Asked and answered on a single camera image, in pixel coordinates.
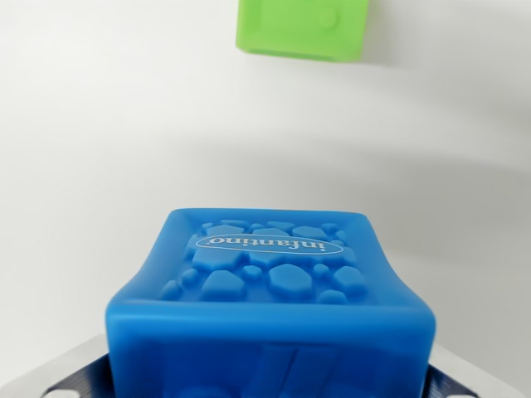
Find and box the gripper left finger with silver black pad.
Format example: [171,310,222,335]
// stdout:
[0,333,111,398]

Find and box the gripper right finger with silver black pad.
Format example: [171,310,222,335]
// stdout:
[423,337,519,398]

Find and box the blue rubber infantino cube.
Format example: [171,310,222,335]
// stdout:
[104,207,436,398]

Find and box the green rubber infantino cube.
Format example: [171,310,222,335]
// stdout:
[235,0,372,64]

